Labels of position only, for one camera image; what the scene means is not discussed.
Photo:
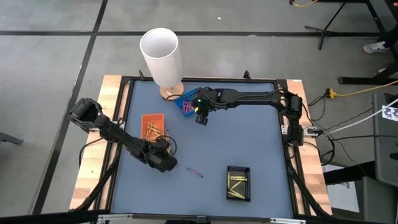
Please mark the orange plastic basket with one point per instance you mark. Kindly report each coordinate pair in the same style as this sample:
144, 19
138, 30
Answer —
146, 119

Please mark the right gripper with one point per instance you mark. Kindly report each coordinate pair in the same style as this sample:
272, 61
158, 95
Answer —
205, 99

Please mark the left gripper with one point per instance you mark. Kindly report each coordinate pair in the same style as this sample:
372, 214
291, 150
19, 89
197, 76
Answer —
163, 160

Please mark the person's leg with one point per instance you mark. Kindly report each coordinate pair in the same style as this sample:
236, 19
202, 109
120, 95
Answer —
391, 37

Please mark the blue plastic basket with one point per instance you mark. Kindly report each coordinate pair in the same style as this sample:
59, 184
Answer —
180, 102

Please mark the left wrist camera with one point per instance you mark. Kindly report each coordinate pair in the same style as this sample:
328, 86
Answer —
162, 143

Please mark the grey storage box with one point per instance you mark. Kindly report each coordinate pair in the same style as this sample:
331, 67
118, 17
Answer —
373, 202

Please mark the wooden side board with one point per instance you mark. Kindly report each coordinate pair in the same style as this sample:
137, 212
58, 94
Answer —
314, 174
105, 90

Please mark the black stand base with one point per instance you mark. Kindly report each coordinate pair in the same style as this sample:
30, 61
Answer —
357, 81

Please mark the yellow crayon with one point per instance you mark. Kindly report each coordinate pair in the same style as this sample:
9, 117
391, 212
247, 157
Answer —
148, 129
237, 185
157, 129
167, 135
170, 147
237, 177
237, 194
153, 128
157, 135
229, 182

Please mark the black metal table frame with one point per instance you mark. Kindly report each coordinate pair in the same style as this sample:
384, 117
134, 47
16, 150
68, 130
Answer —
202, 80

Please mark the grey cabinet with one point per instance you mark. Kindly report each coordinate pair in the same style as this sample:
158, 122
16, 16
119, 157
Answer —
385, 149

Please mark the purple crayon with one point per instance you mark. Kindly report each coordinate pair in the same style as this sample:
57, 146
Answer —
185, 107
189, 109
195, 172
190, 104

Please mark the aluminium camera rail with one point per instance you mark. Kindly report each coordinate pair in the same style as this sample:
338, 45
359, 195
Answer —
202, 219

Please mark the black tripod stand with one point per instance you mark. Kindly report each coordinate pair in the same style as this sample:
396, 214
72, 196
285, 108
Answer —
325, 31

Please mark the grey metal foot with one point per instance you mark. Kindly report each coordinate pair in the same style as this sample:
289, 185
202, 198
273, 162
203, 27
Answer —
11, 139

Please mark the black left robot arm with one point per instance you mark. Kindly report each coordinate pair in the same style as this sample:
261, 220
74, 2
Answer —
118, 135

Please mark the person's shoe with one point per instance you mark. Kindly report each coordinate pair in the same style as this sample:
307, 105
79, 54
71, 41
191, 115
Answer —
374, 47
383, 70

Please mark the black plastic basket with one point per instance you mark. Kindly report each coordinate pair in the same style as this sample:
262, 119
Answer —
230, 169

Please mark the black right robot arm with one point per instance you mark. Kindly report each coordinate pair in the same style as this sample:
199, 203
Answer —
261, 96

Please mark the white marker paper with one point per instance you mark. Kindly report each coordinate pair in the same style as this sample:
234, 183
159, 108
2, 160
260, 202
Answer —
390, 113

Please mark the yellow power plug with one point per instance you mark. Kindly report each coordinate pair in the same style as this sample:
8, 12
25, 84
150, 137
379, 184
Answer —
331, 93

